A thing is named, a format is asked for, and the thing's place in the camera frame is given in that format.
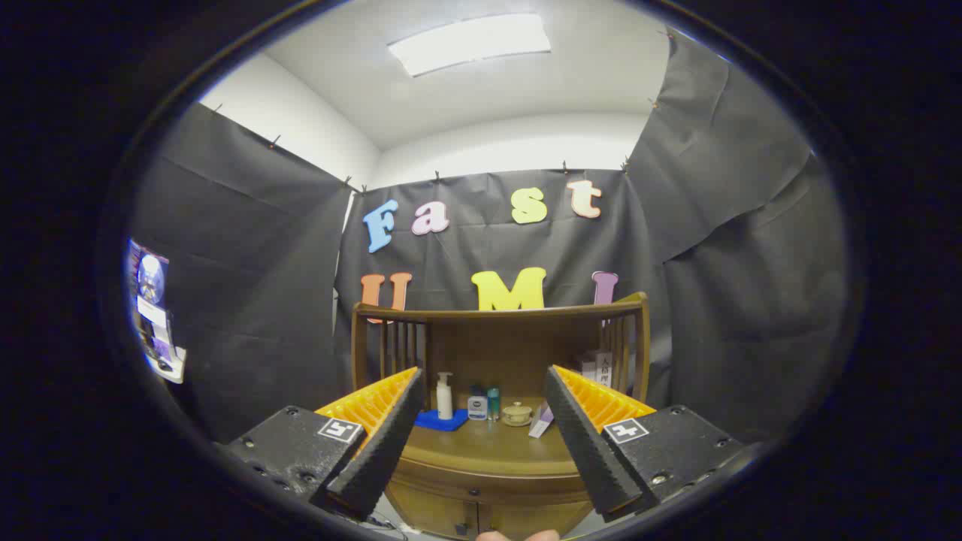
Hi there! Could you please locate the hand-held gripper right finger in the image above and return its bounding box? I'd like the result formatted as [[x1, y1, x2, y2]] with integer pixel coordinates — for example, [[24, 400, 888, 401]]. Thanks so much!
[[543, 365, 745, 515]]

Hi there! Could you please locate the brown wooden cabinet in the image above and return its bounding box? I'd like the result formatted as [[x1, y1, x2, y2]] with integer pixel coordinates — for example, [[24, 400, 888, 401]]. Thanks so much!
[[350, 292, 652, 540]]

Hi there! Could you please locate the blue folded cloth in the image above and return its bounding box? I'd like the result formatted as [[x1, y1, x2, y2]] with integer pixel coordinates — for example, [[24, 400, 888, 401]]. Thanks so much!
[[414, 408, 469, 432]]

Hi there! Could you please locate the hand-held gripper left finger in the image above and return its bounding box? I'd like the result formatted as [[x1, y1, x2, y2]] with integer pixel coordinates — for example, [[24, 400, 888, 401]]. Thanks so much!
[[218, 366, 425, 521]]

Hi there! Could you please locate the wall poster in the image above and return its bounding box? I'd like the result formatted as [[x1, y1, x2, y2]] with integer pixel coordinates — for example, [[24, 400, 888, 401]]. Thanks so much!
[[124, 239, 187, 385]]

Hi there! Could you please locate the wooden countertop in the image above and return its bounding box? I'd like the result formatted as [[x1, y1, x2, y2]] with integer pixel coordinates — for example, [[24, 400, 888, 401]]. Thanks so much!
[[402, 398, 583, 478]]

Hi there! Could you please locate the ceiling light panel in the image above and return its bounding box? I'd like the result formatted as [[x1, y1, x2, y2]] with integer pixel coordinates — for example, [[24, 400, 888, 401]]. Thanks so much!
[[387, 13, 552, 78]]

